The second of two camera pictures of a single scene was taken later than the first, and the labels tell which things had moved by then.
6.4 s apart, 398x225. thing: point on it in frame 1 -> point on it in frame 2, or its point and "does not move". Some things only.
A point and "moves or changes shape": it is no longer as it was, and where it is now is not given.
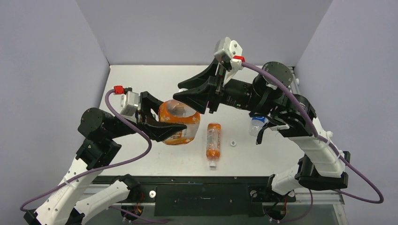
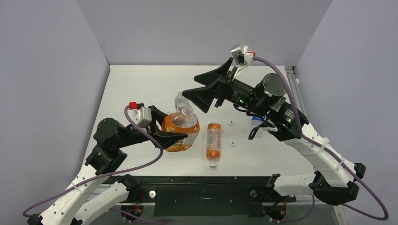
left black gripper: x=156 y=130 -> x=166 y=138
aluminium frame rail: x=293 y=79 does not move
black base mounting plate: x=208 y=196 does not move
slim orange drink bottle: x=213 y=147 does not move
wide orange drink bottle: x=176 y=111 moves or changes shape
